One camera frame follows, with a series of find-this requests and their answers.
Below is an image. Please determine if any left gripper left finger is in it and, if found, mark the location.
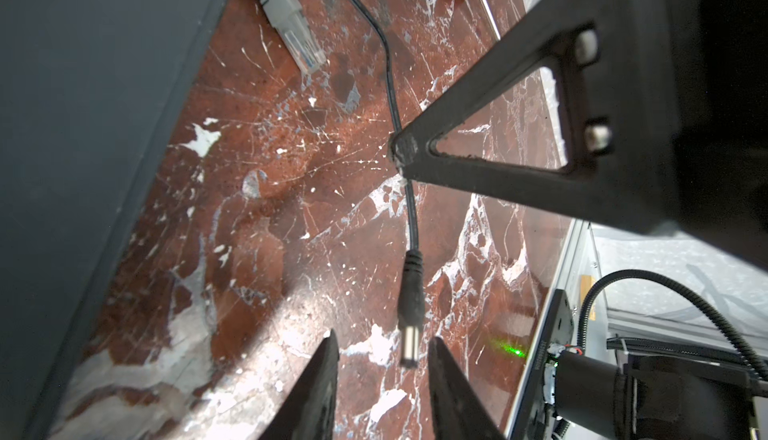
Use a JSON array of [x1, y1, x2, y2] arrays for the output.
[[260, 330, 340, 439]]

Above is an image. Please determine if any long grey thin cable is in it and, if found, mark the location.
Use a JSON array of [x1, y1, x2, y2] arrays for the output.
[[242, 0, 328, 76]]

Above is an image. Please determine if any black power adapter with cable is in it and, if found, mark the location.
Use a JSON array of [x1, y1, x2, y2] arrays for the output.
[[348, 0, 425, 369]]

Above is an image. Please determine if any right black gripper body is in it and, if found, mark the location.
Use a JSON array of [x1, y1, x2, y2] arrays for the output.
[[661, 0, 767, 270]]

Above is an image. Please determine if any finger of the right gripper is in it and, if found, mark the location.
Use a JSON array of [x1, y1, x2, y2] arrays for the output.
[[391, 0, 677, 234]]

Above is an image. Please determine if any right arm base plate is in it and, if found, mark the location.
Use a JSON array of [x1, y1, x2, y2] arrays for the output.
[[505, 289, 574, 439]]

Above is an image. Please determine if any dark grey box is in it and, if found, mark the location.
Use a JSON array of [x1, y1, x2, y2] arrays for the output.
[[1, 0, 227, 439]]

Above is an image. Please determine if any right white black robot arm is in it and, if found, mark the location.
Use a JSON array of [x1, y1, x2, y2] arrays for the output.
[[391, 0, 767, 439]]

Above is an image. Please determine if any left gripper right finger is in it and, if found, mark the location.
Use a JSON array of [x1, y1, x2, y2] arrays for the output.
[[427, 337, 504, 439]]

